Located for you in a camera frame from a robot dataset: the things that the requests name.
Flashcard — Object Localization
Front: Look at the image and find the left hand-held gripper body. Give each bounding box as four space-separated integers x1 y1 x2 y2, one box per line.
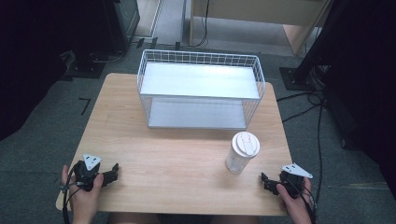
73 152 106 192

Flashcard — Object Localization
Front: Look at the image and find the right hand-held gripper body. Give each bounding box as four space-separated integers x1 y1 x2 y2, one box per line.
278 162 314 199

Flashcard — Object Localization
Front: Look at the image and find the person's right hand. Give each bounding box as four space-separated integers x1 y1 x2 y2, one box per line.
276 177 313 220

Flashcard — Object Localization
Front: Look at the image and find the person's left hand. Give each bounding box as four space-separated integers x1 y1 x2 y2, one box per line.
61 164 105 218

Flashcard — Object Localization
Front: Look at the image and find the white cup with lid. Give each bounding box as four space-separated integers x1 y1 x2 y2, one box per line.
224 131 262 175

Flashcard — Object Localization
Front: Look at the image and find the black cabinet on floor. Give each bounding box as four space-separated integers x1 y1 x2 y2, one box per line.
64 0 141 79

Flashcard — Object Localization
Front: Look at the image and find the light wooden desk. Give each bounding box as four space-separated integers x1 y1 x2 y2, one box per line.
189 0 332 56

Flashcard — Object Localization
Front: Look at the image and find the right hand-held gripper cable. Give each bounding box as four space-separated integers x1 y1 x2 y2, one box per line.
288 176 318 224

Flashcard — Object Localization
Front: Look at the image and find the hand-held gripper cable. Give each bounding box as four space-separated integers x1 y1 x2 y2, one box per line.
59 166 82 224
288 176 318 224

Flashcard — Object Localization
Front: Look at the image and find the left hand-held gripper cable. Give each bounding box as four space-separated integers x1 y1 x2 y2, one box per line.
59 166 82 224

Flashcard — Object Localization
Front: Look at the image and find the black floor cable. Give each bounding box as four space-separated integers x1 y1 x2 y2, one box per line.
276 90 327 206

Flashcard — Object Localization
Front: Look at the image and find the black stand with base plate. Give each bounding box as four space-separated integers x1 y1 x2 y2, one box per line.
278 0 349 91

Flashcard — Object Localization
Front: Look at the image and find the white wire two-tier rack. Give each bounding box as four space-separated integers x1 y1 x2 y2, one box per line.
136 49 266 131

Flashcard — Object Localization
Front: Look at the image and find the black hanging cable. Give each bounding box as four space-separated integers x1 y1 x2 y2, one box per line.
191 0 210 49

